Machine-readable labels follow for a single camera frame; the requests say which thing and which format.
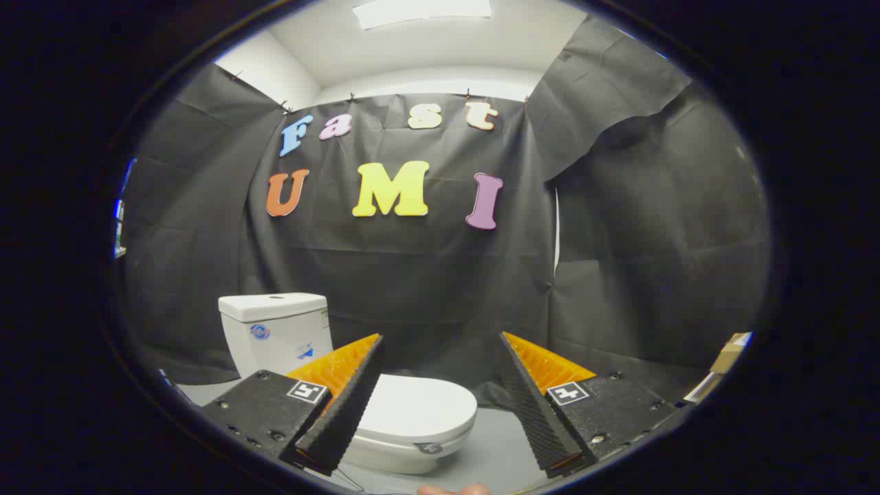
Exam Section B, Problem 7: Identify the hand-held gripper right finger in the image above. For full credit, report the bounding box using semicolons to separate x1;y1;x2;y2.
498;331;680;480

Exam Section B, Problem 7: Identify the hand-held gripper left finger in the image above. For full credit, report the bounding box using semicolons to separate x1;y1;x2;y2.
201;333;386;476

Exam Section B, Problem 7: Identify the white toilet lid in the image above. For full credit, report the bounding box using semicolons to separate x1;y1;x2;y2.
356;373;479;449

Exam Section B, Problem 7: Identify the black backdrop cloth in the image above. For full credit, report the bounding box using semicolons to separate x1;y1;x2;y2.
122;14;771;408

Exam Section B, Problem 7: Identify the cardboard box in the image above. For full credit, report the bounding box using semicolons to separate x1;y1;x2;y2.
684;332;754;404

